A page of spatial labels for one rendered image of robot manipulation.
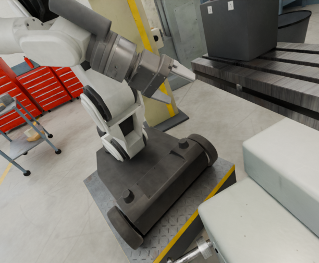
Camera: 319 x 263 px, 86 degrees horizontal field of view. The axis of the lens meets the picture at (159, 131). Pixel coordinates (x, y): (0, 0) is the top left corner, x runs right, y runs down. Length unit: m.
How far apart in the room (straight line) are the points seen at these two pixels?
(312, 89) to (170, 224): 0.73
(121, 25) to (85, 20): 1.48
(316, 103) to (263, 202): 0.25
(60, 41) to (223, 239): 0.51
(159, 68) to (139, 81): 0.06
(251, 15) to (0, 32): 0.61
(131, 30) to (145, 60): 1.48
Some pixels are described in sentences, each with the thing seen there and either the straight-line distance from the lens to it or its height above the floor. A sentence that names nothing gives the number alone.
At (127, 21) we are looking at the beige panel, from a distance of 1.85.
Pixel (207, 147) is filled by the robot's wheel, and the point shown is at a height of 0.57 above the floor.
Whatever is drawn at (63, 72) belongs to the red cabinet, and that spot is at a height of 0.71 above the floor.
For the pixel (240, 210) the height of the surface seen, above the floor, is 0.75.
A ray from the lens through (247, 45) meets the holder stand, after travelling 0.65.
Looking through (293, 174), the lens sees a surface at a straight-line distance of 0.42.
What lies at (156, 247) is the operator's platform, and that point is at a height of 0.40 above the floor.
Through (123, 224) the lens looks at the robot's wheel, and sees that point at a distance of 0.78.
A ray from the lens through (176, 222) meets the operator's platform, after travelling 0.90.
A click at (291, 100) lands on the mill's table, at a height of 0.92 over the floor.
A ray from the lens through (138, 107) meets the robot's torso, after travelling 0.69.
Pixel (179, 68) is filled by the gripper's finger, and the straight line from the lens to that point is 0.39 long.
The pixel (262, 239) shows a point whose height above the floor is 0.75.
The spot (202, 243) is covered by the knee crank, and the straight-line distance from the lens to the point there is 0.68.
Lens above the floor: 1.19
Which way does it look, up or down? 35 degrees down
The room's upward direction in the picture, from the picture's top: 24 degrees counter-clockwise
